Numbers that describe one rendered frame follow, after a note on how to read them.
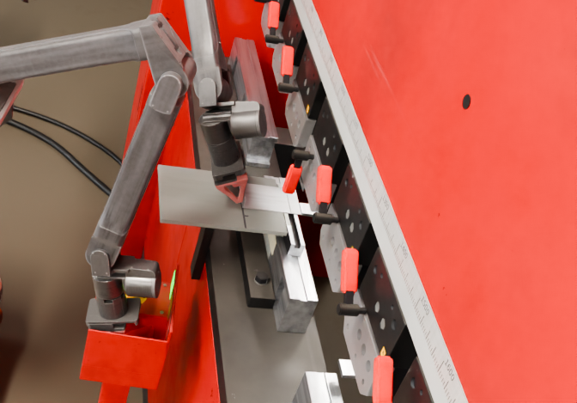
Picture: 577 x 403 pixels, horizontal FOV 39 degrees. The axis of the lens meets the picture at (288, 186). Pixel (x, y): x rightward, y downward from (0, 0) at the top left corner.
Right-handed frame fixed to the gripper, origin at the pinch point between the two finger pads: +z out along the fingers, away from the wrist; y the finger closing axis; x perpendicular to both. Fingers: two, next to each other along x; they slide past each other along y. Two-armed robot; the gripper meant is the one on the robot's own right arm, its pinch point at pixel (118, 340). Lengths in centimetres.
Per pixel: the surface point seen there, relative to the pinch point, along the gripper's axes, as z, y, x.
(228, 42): -13, 21, 106
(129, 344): -4.1, 3.1, -4.9
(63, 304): 67, -35, 77
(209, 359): 0.0, 18.7, -5.7
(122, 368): 2.7, 1.0, -5.0
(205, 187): -22.2, 18.1, 22.2
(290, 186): -36, 35, 5
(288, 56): -49, 36, 30
